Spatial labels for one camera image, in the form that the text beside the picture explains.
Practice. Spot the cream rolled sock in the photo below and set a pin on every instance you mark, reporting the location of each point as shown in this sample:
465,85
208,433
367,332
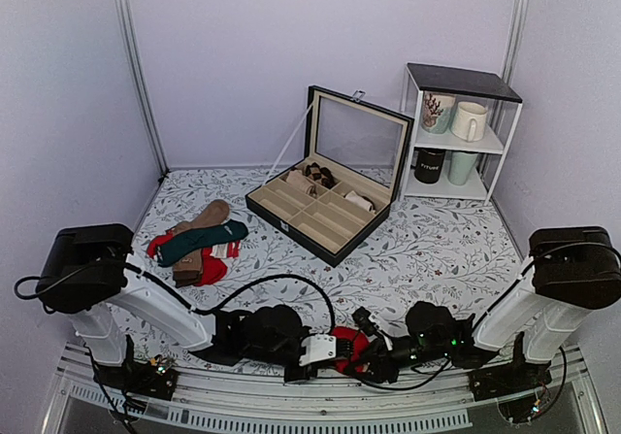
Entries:
361,201

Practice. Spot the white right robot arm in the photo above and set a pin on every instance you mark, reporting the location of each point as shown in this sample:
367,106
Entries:
568,273

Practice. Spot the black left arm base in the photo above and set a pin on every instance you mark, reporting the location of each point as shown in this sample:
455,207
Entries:
155,378

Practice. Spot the dark green sock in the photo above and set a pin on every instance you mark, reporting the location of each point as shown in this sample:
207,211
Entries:
196,239

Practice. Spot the red white striped sock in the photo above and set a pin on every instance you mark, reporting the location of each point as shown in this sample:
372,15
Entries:
228,250

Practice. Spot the pale green cup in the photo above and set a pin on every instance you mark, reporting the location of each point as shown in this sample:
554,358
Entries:
461,165

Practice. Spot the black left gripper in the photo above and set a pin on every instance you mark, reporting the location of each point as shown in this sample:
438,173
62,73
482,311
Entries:
311,373

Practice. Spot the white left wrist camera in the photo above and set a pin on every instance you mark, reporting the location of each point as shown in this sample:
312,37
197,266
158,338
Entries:
317,348

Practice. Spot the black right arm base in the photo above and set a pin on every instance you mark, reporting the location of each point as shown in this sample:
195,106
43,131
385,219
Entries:
516,376

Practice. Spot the beige rolled sock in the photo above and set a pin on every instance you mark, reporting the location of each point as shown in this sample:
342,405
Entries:
298,180

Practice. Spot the aluminium frame post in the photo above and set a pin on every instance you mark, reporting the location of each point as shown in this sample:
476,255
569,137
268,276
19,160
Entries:
516,30
129,38

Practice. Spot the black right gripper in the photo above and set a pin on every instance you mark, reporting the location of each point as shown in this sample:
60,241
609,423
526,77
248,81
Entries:
379,361

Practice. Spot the white two-tier shelf rack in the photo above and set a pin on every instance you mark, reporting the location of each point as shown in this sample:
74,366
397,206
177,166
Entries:
504,107

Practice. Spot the red sock in pile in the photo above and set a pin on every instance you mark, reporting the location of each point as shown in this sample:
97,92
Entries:
198,268

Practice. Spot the right aluminium frame post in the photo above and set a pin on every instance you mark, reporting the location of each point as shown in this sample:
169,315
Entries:
516,30

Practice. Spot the black mug with text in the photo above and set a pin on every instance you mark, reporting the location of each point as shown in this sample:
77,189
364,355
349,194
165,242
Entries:
428,165

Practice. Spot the left aluminium frame post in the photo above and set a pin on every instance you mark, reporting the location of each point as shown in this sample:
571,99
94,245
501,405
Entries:
129,38

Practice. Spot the coral pattern mug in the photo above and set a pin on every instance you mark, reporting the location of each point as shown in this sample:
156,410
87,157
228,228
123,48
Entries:
437,111

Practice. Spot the red and beige sock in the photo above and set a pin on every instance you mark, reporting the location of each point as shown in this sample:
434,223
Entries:
351,343

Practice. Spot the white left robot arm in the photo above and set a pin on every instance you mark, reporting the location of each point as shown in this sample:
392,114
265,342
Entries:
91,268

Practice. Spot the dark brown rolled sock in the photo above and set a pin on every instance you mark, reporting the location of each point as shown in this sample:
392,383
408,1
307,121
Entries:
320,175

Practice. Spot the black compartment storage box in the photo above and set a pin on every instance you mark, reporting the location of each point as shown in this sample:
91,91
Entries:
365,146

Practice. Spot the cream ribbed mug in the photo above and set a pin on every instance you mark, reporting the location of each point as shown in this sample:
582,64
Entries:
469,122

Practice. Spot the slotted aluminium front rail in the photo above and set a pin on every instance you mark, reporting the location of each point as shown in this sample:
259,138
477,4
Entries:
229,402

